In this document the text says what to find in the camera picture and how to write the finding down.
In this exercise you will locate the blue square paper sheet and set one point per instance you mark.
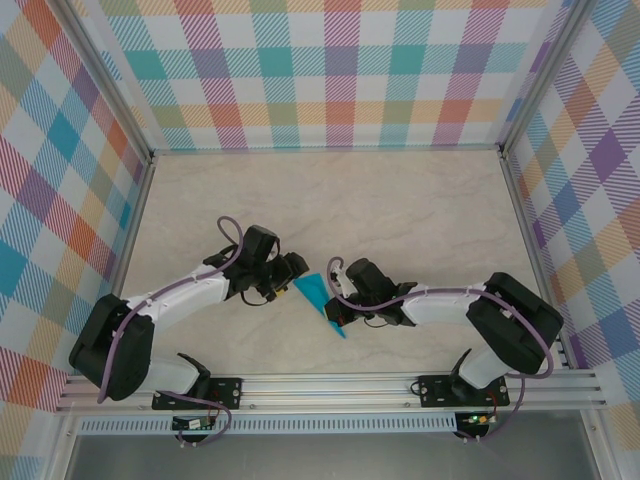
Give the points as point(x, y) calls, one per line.
point(312, 290)

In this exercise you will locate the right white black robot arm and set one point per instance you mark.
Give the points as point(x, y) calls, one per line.
point(440, 310)

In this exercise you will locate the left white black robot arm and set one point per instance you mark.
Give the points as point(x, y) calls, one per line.
point(185, 300)

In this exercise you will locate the grey metal plate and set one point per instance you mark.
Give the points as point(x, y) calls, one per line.
point(325, 460)

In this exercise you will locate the left small circuit board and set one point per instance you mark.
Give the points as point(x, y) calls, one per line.
point(190, 424)

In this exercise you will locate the small circuit board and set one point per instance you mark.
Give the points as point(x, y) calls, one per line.
point(190, 424)
point(477, 419)

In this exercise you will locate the right small circuit board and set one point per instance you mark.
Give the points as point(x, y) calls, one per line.
point(477, 419)

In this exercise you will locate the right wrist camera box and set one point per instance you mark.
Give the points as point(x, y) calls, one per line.
point(345, 282)

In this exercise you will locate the long aluminium mounting rail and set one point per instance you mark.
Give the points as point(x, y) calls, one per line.
point(325, 392)

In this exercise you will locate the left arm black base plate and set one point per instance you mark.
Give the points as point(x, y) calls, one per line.
point(227, 392)

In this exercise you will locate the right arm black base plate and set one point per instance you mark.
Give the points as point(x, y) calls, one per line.
point(432, 392)

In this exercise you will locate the aluminium table edge rail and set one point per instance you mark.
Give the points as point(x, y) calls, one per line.
point(534, 250)
point(128, 250)
point(325, 148)

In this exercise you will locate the aluminium frame post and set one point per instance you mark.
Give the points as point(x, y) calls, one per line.
point(108, 75)
point(542, 75)

